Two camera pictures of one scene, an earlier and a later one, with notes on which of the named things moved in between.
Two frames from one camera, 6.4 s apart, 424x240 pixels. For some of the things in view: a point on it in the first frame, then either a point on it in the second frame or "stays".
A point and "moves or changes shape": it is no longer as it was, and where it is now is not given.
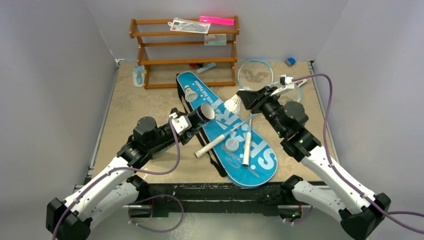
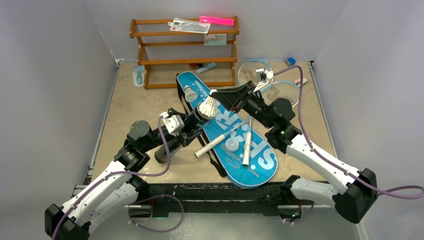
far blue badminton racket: (253, 74) stays
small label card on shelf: (215, 39) stays
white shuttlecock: (233, 104) moves or changes shape
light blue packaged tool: (138, 75) stays
